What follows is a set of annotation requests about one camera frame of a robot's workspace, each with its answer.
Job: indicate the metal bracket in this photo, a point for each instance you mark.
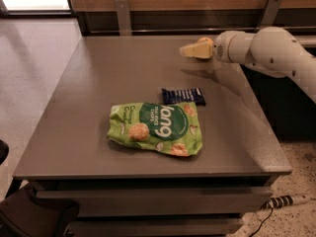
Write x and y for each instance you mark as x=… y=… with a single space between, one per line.
x=269 y=13
x=123 y=15

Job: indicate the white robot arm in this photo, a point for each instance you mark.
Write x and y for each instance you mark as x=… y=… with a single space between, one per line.
x=272 y=51

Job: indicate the metal rail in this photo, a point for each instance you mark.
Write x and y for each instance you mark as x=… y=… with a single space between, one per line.
x=213 y=31

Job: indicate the upper grey drawer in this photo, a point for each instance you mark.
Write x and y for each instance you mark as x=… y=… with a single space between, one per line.
x=152 y=202

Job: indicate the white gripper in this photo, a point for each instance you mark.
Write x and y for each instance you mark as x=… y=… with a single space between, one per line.
x=221 y=49

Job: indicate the grey drawer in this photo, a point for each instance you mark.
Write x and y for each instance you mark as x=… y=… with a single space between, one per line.
x=152 y=202
x=192 y=227

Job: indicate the lower grey drawer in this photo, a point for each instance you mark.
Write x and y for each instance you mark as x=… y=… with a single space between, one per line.
x=192 y=227

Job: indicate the green rice chip bag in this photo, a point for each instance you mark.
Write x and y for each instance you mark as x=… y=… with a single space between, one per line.
x=168 y=129

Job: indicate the dark chair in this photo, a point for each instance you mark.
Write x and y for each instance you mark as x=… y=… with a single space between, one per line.
x=22 y=214

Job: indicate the right metal bracket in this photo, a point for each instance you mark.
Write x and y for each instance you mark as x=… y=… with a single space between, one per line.
x=269 y=13

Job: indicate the dark blue snack wrapper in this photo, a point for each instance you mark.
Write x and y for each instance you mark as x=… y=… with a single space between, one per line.
x=186 y=95

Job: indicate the left metal bracket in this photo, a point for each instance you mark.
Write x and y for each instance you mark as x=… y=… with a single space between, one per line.
x=123 y=15

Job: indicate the white power strip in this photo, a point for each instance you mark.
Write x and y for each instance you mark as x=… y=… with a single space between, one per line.
x=288 y=200

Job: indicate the orange fruit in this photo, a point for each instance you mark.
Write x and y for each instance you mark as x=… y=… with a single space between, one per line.
x=207 y=40

